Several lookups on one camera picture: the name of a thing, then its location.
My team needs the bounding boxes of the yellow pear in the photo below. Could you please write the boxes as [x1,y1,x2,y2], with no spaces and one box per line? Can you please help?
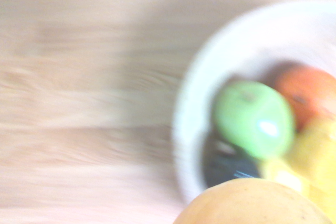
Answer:
[285,116,336,218]

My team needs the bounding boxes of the yellow lemon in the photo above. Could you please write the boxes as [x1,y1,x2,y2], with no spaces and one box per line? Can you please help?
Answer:
[261,156,312,195]

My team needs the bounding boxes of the wooden fruit bowl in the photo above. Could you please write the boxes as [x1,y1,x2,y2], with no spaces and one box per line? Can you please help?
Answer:
[171,1,336,205]

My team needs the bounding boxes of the yellow apple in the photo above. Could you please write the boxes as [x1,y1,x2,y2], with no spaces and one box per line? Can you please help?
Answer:
[172,177,334,224]

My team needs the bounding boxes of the orange fruit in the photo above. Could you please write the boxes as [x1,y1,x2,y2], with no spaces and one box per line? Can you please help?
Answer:
[271,66,336,132]

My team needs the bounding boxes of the green apple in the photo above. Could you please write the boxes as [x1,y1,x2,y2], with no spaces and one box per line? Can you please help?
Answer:
[212,80,297,161]

